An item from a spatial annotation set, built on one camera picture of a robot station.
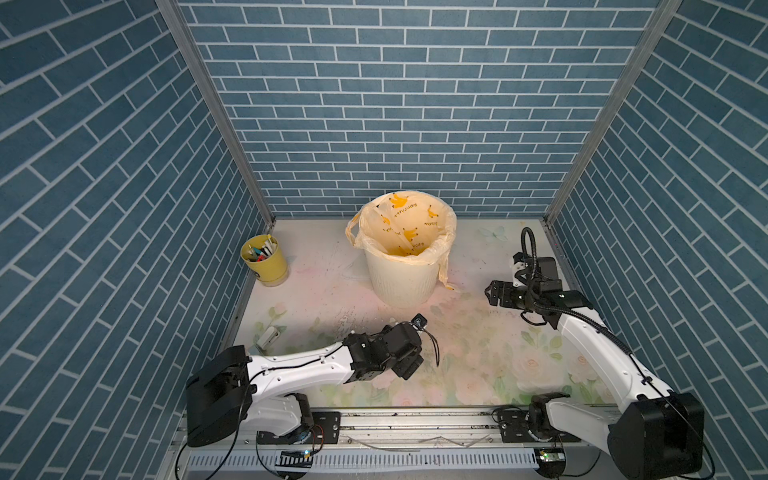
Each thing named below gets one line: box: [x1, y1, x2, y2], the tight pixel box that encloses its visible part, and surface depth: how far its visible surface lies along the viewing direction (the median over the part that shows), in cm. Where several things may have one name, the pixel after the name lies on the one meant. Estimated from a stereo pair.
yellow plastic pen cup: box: [240, 234, 289, 287], surface depth 96 cm
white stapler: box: [256, 326, 280, 350], surface depth 88 cm
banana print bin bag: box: [345, 191, 459, 291], surface depth 89 cm
